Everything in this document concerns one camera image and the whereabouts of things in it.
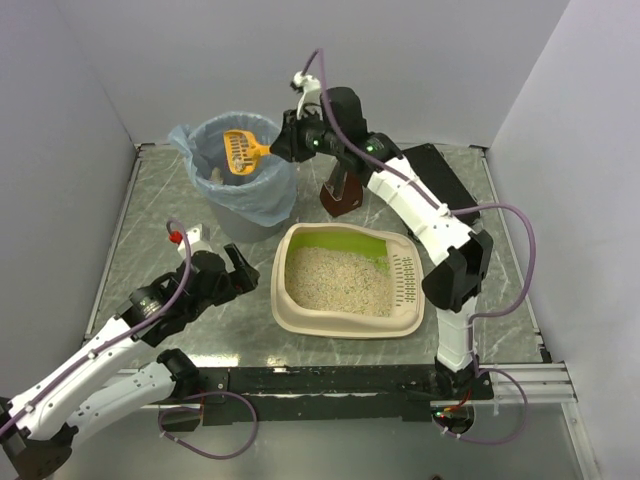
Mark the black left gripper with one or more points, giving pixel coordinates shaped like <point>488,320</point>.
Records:
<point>232,279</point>

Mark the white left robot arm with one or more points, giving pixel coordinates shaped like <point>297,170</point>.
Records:
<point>41,427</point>

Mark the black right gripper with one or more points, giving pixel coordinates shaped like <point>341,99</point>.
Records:
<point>286,141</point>

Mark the brown wooden metronome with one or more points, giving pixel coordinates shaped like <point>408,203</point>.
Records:
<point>341,193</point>

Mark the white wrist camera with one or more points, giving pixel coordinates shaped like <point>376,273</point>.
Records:
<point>198,237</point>
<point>309,89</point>

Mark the beige cat litter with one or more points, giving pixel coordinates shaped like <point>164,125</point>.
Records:
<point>328,280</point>

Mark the yellow litter scoop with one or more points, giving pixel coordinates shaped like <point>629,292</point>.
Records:
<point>243,151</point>

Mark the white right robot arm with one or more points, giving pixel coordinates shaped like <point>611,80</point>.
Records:
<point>331,123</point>

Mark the grey bin with blue bag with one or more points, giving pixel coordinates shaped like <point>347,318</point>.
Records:
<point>248,209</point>

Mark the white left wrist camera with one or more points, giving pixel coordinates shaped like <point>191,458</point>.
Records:
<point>198,237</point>

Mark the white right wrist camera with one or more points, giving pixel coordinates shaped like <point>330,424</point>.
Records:
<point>309,89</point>

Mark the black rectangular case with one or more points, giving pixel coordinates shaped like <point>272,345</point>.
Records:
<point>436,174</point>

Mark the grey litter clump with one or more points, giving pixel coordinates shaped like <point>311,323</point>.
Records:
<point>217,176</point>

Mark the aluminium rail frame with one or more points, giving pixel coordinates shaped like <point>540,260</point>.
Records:
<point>550,440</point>

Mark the beige litter box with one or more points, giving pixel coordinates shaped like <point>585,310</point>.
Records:
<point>405,268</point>

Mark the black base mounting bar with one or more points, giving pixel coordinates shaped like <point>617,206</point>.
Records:
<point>296,393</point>

